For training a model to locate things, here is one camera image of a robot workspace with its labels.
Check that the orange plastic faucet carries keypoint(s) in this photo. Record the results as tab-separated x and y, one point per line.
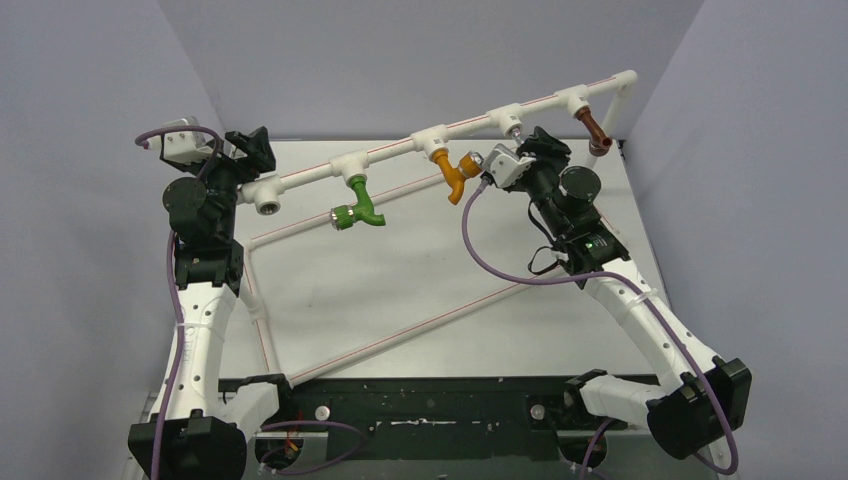
468	167

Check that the white PVC pipe frame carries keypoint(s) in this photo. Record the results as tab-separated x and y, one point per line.
406	299

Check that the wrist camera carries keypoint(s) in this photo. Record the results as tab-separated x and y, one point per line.
184	144
505	165

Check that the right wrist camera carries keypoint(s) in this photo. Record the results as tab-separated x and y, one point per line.
505	165

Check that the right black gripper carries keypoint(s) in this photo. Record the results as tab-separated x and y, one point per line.
542	158

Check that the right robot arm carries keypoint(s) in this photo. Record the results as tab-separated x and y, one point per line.
700	397

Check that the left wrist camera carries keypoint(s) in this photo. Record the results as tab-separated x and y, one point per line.
184	144

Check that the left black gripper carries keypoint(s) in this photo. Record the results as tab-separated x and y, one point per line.
258	154

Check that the chrome metal faucet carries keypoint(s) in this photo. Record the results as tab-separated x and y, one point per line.
516	135

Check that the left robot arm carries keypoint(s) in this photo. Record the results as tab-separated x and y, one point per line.
191	432

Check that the green plastic faucet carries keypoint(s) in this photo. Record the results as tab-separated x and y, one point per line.
362	211

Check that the brown plastic faucet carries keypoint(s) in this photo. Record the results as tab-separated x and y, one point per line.
599	142

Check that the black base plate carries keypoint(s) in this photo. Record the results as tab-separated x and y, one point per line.
440	420

